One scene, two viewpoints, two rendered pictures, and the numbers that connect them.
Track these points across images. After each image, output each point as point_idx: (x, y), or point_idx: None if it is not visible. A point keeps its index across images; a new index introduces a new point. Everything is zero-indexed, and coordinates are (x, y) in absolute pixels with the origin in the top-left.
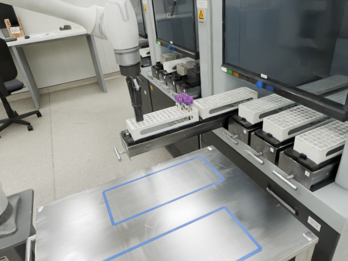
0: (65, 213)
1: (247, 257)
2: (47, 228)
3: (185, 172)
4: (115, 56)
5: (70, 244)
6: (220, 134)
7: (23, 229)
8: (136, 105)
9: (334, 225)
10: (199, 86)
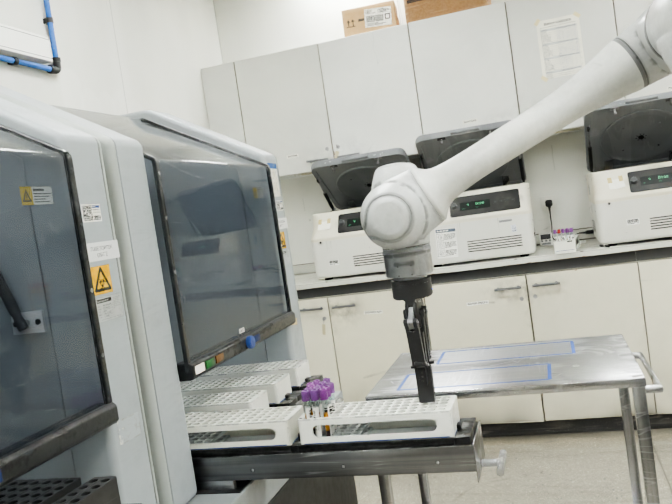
0: (602, 371)
1: (458, 350)
2: (624, 366)
3: (438, 381)
4: (431, 256)
5: (597, 359)
6: (264, 496)
7: None
8: (430, 351)
9: None
10: None
